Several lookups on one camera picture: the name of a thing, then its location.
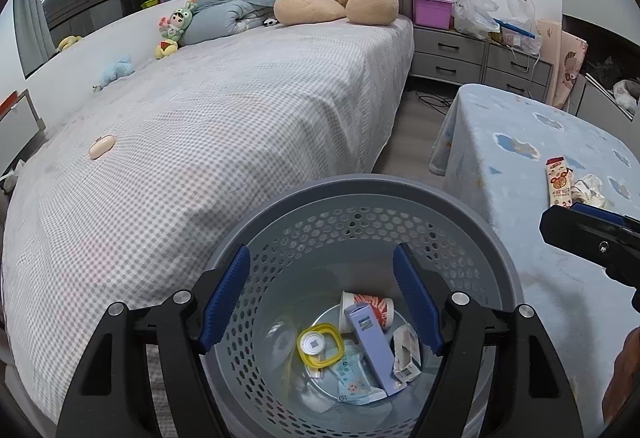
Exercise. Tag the clear plastic bag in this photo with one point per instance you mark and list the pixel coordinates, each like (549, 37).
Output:
(522, 35)
(472, 10)

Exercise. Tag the person's right forearm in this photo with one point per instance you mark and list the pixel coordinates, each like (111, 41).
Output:
(625, 378)

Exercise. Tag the small pink case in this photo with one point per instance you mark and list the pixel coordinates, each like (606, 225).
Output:
(101, 146)

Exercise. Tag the pink printed board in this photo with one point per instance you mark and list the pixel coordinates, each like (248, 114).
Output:
(570, 72)

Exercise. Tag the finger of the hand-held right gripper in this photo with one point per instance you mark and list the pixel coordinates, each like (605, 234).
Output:
(595, 211)
(585, 235)

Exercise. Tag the red snack packet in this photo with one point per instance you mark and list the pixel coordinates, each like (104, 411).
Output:
(559, 185)

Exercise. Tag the pink storage box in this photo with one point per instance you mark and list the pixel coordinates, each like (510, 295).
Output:
(432, 12)

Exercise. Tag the white wrapper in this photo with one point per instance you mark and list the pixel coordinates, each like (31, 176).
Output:
(589, 188)

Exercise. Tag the beige board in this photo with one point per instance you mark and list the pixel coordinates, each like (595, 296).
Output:
(549, 37)

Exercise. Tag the blue cloud print blanket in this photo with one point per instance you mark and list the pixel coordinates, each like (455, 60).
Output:
(500, 178)

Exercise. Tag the grey checked bed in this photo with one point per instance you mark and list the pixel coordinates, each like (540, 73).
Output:
(225, 127)

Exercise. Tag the yellow plastic lid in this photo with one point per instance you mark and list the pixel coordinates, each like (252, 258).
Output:
(315, 342)

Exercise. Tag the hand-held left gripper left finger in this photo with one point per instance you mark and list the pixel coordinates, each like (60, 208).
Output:
(222, 303)

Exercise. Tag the grey drawer cabinet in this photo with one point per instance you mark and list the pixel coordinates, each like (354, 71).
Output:
(445, 55)
(515, 72)

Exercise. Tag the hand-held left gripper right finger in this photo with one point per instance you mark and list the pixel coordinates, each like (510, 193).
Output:
(420, 303)

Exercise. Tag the white playing card box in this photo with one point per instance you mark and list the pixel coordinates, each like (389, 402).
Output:
(406, 358)

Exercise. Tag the yellow red plush toy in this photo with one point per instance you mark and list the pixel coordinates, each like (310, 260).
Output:
(165, 48)

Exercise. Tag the light blue plush toy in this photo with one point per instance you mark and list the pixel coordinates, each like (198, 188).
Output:
(117, 70)

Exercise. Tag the white red paper cup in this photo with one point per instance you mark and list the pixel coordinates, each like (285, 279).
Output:
(377, 308)

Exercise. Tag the purple cardboard box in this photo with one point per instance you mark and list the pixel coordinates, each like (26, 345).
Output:
(372, 348)

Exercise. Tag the green hooded plush doll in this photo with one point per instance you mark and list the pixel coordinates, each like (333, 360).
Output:
(177, 22)

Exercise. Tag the blue wet wipes packet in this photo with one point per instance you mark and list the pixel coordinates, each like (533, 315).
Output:
(352, 380)

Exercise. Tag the white grey cloth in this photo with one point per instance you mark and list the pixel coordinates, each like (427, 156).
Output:
(627, 92)

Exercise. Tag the grey perforated plastic basket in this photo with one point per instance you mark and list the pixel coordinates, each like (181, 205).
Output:
(360, 190)

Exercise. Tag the dark open cabinet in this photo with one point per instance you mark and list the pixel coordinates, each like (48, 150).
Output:
(605, 57)

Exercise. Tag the small panda toy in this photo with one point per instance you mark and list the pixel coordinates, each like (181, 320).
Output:
(270, 21)

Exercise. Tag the grey white bed guard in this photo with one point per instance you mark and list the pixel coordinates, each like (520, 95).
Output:
(20, 122)

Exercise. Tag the light blue folded quilt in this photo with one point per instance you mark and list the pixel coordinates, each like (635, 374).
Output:
(220, 15)

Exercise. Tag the blue stick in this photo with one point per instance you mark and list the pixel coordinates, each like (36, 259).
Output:
(512, 26)

